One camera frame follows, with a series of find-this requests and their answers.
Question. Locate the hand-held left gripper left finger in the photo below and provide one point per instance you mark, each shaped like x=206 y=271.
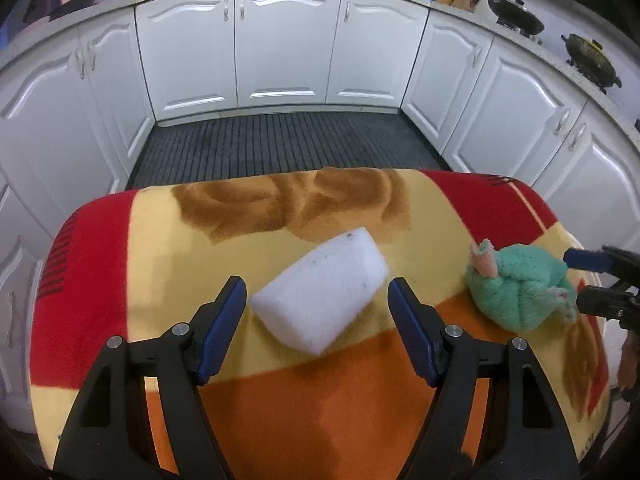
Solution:
x=222 y=330

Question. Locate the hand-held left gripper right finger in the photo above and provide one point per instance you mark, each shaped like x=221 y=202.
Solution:
x=412 y=335

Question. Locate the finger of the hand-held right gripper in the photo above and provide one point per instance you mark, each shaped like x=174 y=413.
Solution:
x=600 y=300
x=582 y=258

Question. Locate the green plush toy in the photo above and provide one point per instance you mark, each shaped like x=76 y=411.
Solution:
x=520 y=285

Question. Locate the white sponge block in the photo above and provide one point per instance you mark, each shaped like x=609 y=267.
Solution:
x=320 y=285

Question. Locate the person's right forearm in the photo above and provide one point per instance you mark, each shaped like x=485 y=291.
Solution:
x=630 y=360

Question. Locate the printed red yellow blanket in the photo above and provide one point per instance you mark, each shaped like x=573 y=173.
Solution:
x=150 y=260

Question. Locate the black ribbed floor mat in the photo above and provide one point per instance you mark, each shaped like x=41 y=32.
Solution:
x=280 y=145

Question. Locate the black yellow wok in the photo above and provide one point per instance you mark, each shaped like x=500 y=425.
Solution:
x=592 y=57

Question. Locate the black frying pan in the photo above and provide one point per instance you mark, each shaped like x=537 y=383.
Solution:
x=515 y=10

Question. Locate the row of white cabinet doors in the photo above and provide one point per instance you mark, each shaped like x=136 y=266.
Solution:
x=285 y=45

